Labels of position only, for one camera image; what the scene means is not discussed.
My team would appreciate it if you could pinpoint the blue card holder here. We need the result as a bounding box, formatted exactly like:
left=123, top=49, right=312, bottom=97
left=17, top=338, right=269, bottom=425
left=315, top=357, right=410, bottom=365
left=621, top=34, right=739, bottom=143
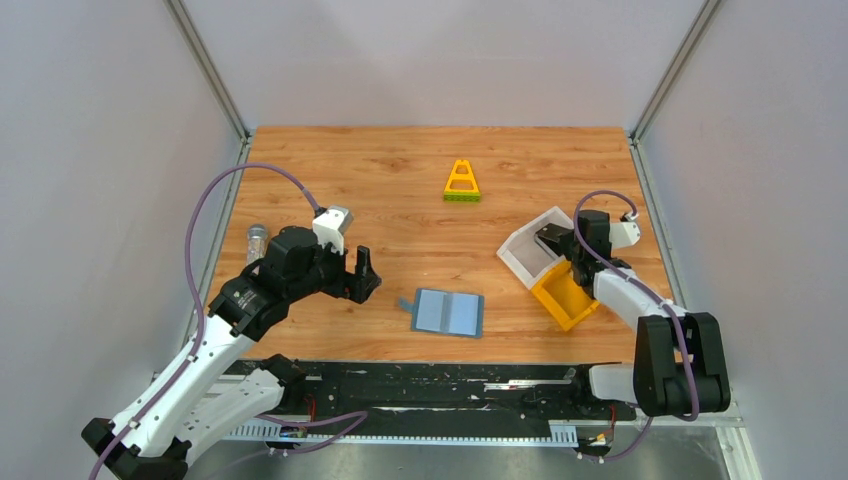
left=397, top=288, right=485, bottom=338

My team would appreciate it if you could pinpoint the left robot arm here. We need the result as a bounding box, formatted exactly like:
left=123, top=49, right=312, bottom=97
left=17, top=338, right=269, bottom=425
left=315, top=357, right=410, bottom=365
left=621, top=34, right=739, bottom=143
left=81, top=226, right=381, bottom=479

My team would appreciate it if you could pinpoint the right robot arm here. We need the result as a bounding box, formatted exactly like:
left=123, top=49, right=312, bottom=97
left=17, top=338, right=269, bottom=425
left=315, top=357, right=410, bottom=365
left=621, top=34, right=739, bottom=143
left=534, top=210, right=731, bottom=421

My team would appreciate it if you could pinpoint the yellow plastic bin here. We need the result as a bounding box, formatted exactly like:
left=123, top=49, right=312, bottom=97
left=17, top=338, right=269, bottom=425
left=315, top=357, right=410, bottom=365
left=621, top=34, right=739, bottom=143
left=530, top=260, right=600, bottom=332

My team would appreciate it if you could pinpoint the white plastic bin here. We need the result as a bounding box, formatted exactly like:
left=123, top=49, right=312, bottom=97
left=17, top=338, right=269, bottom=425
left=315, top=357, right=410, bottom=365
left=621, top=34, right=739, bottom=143
left=496, top=206, right=573, bottom=290

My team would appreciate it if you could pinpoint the clear glitter tube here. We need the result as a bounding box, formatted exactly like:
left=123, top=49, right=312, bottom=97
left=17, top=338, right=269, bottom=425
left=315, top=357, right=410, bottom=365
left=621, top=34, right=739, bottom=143
left=246, top=224, right=269, bottom=264

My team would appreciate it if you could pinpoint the yellow green toy block stand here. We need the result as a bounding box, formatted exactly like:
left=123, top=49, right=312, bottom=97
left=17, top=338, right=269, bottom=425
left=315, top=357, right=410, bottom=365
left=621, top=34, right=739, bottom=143
left=442, top=159, right=482, bottom=203

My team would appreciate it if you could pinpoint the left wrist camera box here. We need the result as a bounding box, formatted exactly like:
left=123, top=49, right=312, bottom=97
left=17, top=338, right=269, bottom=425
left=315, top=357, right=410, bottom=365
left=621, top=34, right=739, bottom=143
left=312, top=205, right=354, bottom=255

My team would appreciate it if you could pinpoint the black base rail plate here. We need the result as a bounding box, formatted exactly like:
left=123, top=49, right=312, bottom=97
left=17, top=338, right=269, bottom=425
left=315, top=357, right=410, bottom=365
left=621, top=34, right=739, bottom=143
left=218, top=359, right=637, bottom=446

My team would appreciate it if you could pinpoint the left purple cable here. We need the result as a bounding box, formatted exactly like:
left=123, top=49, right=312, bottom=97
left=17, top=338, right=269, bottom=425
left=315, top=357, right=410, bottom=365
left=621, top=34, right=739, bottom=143
left=87, top=162, right=323, bottom=480

